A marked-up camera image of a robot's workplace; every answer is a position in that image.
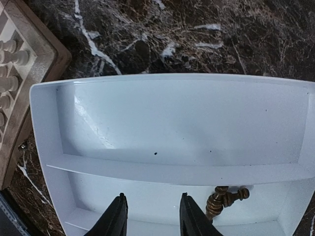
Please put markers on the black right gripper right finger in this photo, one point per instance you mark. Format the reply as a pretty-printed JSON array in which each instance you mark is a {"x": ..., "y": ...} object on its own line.
[{"x": 193, "y": 222}]

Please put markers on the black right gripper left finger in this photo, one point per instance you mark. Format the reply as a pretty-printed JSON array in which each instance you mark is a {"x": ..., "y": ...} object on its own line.
[{"x": 113, "y": 221}]

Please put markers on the white divided plastic tray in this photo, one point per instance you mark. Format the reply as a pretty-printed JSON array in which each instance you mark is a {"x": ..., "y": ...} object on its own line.
[{"x": 154, "y": 137}]

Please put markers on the wooden chess board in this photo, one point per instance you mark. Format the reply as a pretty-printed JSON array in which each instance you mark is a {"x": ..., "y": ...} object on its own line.
[{"x": 17, "y": 21}]

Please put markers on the dark pieces cross cluster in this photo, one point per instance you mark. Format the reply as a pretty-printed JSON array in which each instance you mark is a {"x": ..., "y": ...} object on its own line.
[{"x": 222, "y": 198}]

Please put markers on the white chess piece row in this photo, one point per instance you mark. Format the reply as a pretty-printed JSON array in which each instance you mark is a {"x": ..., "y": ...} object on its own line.
[{"x": 16, "y": 72}]

